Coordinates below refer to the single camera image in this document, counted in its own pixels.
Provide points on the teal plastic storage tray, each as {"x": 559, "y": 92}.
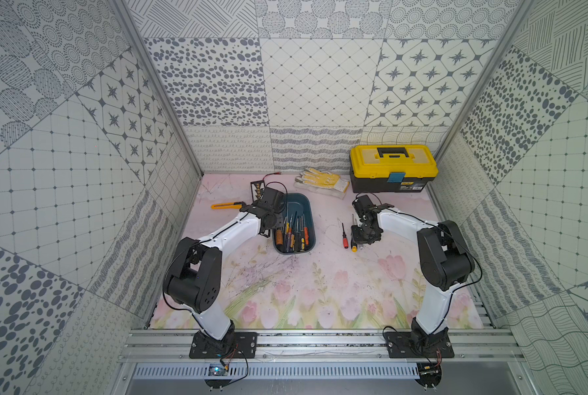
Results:
{"x": 296, "y": 232}

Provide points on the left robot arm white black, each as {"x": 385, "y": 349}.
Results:
{"x": 193, "y": 278}

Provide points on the aluminium rail frame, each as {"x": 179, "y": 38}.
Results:
{"x": 472, "y": 345}

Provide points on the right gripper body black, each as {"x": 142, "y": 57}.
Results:
{"x": 365, "y": 235}

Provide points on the orange utility knife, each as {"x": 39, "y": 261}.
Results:
{"x": 228, "y": 205}

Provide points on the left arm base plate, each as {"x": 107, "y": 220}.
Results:
{"x": 238, "y": 345}

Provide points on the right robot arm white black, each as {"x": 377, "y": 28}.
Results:
{"x": 444, "y": 257}

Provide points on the yellow work gloves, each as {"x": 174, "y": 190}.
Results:
{"x": 322, "y": 182}

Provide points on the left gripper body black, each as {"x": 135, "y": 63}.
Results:
{"x": 273, "y": 223}

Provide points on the yellow black toolbox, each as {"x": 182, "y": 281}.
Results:
{"x": 391, "y": 168}

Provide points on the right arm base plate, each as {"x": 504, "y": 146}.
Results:
{"x": 406, "y": 345}

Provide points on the red black screwdriver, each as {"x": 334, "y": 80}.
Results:
{"x": 346, "y": 243}

